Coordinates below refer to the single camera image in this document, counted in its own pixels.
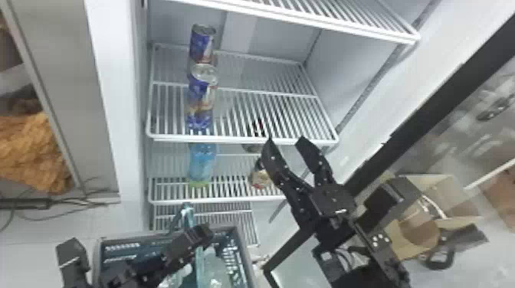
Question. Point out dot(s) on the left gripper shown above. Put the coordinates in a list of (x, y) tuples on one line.
[(132, 275)]

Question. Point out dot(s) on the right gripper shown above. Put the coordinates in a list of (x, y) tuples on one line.
[(330, 209)]

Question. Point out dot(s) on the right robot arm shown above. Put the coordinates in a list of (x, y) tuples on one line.
[(374, 261)]

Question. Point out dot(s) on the gold can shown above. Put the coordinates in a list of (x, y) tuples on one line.
[(259, 177)]

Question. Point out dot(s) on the blue basket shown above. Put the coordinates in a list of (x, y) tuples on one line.
[(128, 249)]

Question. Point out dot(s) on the blue bottle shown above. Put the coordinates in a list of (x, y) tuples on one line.
[(202, 163)]

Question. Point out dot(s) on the blue can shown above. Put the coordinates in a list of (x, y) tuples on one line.
[(200, 98), (201, 44)]

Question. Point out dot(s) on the cardboard box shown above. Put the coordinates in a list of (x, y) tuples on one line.
[(438, 201)]

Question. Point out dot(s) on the fridge door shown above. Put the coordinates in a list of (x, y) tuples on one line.
[(438, 106)]

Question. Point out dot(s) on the white fridge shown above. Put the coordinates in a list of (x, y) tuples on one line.
[(116, 100)]

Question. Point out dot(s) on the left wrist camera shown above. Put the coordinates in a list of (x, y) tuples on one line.
[(73, 263)]

